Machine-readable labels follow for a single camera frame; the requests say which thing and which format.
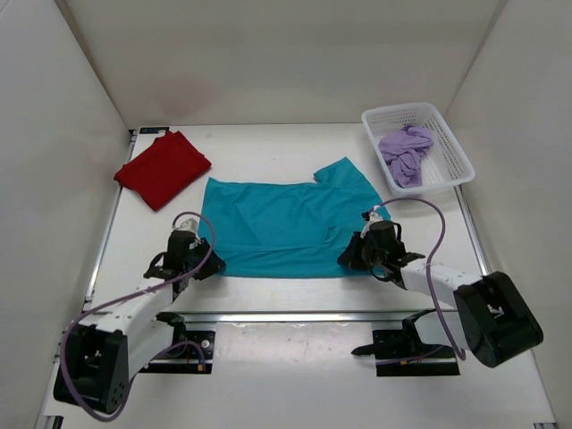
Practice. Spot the purple t shirt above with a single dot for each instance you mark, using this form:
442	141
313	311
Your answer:
403	152

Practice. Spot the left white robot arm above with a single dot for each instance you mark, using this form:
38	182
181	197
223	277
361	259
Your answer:
104	351

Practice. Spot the white plastic basket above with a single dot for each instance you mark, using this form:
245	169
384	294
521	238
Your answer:
445	166

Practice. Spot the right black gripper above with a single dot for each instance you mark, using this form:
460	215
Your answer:
351	258

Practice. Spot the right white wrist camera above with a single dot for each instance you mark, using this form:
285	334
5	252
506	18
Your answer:
371	217

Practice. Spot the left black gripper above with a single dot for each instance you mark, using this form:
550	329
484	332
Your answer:
214	264

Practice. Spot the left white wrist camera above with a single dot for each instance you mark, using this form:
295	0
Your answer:
187	223

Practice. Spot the blue t shirt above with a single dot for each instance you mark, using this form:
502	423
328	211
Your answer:
287	231

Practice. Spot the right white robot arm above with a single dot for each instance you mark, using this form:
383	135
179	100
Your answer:
493	321

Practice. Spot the black table label sticker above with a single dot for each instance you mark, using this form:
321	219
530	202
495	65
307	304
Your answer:
153	130

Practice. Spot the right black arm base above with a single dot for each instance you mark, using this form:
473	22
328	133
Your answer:
402	353

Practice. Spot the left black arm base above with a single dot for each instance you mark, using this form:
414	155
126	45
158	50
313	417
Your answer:
192	350

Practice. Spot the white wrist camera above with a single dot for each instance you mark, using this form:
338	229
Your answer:
371	217
187	223

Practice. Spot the red t shirt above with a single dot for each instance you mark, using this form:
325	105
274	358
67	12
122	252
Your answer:
163	170

